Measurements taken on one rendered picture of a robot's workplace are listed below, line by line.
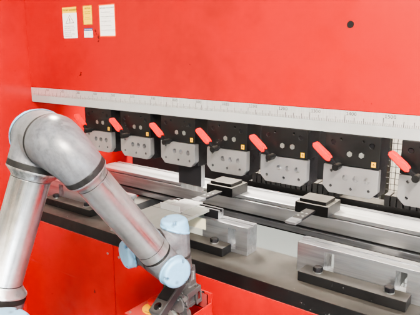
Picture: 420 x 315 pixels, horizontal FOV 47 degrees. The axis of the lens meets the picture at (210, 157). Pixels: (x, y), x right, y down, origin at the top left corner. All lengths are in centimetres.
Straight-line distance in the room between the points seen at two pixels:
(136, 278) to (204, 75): 76
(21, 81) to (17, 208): 118
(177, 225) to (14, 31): 124
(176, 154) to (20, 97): 84
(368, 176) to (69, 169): 76
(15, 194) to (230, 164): 69
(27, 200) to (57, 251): 103
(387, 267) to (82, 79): 128
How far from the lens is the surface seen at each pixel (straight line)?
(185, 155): 162
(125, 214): 104
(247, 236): 157
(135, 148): 177
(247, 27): 145
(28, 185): 109
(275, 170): 143
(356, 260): 142
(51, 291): 224
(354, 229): 167
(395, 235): 164
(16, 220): 110
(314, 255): 147
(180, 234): 128
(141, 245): 108
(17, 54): 220
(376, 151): 131
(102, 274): 193
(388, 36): 128
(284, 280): 145
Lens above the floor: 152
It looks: 12 degrees down
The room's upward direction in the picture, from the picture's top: straight up
